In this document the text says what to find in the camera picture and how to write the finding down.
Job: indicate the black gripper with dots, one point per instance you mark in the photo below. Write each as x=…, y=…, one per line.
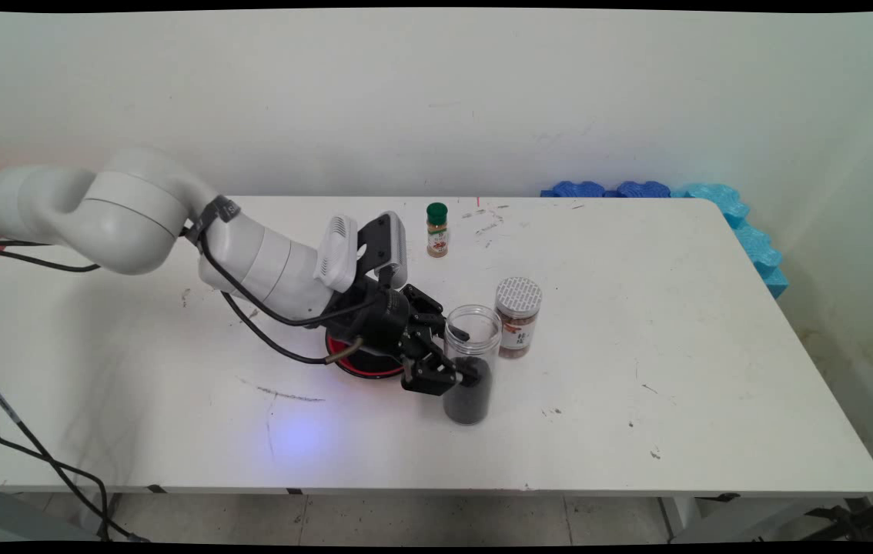
x=375, y=319

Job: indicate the clear jar with black seeds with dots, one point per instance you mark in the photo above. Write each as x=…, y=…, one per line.
x=471, y=404

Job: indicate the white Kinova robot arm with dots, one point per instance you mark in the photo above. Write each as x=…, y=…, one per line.
x=121, y=208

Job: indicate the red bowl with black rim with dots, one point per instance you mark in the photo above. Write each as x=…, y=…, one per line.
x=367, y=372

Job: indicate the spice jar white patterned lid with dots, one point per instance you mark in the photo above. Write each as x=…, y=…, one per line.
x=521, y=296

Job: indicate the small spice bottle green cap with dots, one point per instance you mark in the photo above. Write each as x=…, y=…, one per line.
x=437, y=231

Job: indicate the dark blue foam mat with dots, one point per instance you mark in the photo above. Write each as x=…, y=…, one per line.
x=579, y=189
x=643, y=189

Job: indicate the light blue foam mat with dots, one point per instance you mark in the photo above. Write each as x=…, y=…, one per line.
x=752, y=238

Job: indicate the black stand legs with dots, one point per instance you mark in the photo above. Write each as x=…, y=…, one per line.
x=837, y=517

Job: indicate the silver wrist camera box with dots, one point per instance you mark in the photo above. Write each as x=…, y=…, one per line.
x=394, y=242

